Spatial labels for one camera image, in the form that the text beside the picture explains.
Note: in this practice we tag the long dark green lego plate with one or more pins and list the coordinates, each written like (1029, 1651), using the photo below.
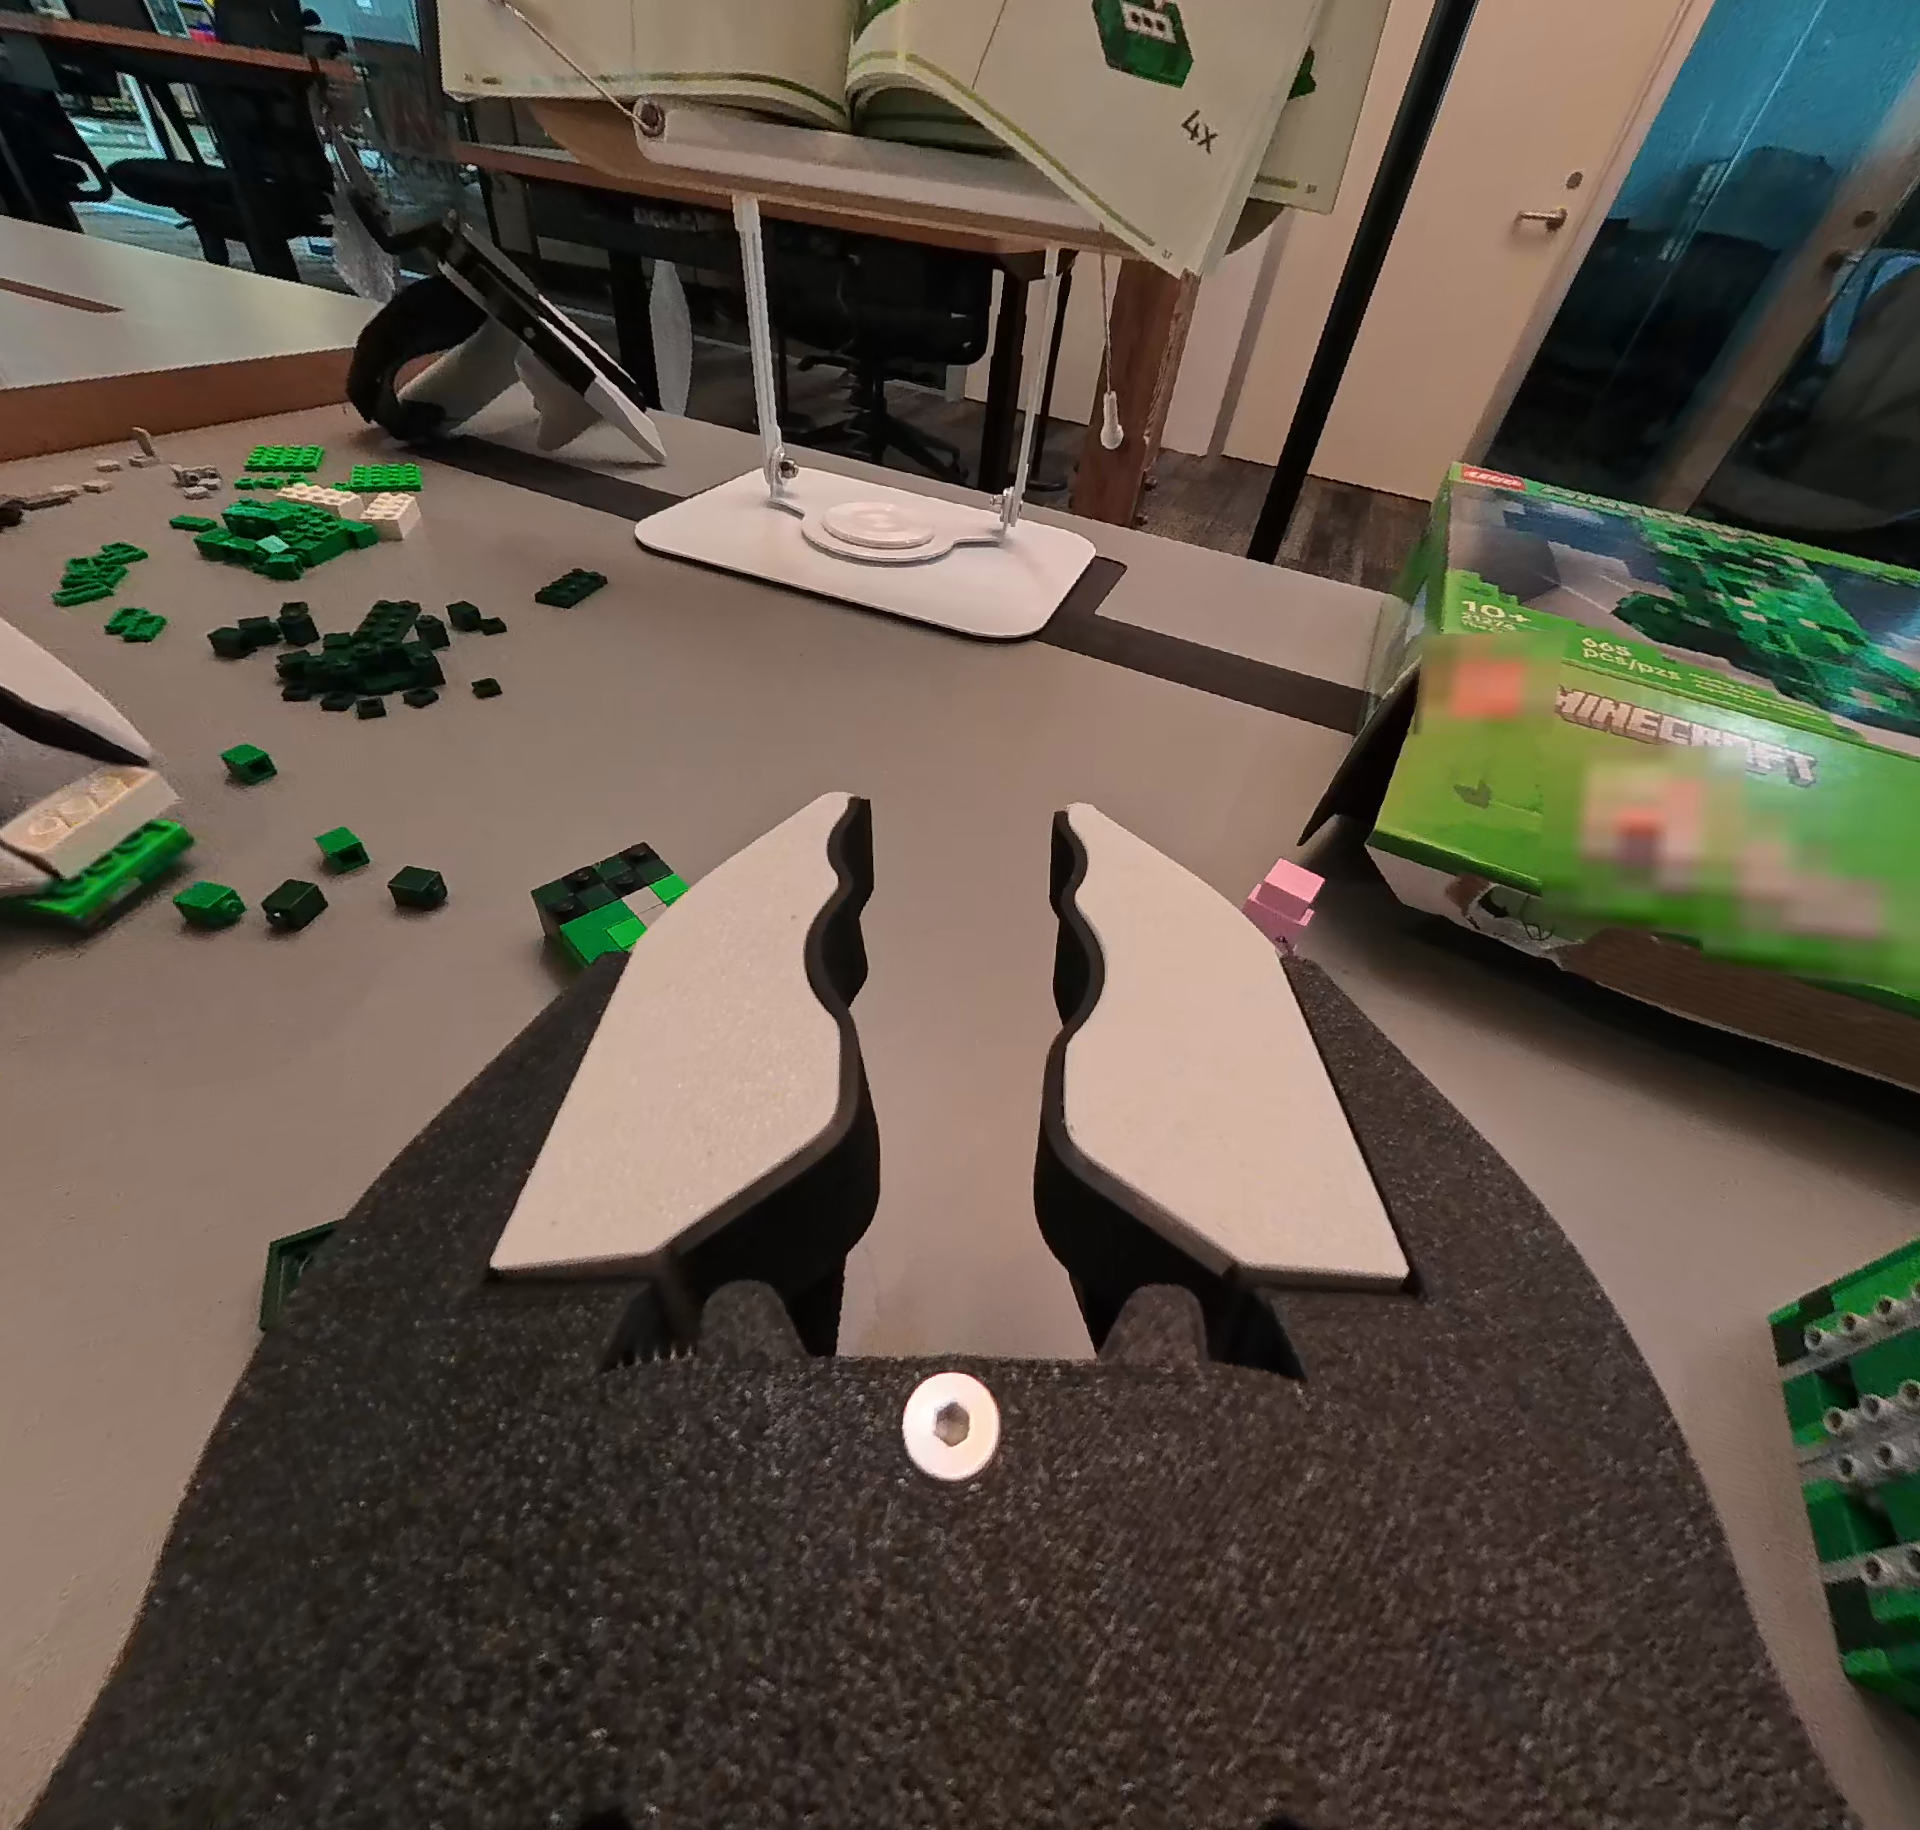
(285, 1267)

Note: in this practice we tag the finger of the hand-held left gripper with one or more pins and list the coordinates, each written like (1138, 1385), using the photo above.
(46, 698)

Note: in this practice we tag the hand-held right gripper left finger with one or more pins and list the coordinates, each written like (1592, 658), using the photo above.
(706, 1081)

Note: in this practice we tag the bright green lego plate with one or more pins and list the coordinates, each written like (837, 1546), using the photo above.
(131, 871)

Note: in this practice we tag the pink lego pig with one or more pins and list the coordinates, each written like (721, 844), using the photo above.
(1286, 893)

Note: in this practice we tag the pile of dark green bricks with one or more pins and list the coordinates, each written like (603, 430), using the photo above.
(360, 653)

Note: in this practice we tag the group of small green plates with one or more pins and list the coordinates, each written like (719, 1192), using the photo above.
(102, 577)

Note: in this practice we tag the black headphones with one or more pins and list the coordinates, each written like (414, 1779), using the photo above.
(375, 352)

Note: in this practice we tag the open lego instruction booklet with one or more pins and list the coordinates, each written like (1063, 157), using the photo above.
(706, 1)

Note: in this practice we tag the grey office chair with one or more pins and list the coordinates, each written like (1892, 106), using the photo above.
(1860, 390)

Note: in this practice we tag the white door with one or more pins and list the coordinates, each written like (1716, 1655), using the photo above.
(1501, 61)

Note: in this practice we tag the black office chair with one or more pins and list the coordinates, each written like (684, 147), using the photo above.
(226, 165)
(886, 345)

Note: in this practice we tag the small green mosaic lego assembly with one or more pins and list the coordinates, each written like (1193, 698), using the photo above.
(600, 901)

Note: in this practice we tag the wooden table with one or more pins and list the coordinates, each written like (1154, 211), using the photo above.
(1147, 361)

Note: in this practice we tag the white book stand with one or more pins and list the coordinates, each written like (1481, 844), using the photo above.
(991, 577)

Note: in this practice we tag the small bright green lego brick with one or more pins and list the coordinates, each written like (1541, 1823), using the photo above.
(341, 850)
(207, 904)
(246, 764)

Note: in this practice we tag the green lego set box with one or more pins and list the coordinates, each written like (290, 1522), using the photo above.
(1726, 571)

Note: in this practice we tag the pile of green white bricks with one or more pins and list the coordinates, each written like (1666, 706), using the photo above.
(285, 525)

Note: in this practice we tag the tablet on white stand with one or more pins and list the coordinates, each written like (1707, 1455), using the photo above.
(495, 382)

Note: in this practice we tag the small dark green lego brick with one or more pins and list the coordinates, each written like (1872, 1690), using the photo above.
(417, 889)
(293, 904)

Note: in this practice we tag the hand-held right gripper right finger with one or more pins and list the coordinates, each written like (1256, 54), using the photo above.
(1200, 1095)

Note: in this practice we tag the scattered small grey lego pieces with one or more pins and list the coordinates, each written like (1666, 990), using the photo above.
(191, 476)

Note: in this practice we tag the grey side table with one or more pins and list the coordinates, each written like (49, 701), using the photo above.
(150, 322)

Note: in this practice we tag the white lego plate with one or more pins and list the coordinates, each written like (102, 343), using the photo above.
(90, 811)

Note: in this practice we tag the large green lego build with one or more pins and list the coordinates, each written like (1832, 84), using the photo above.
(1852, 1426)

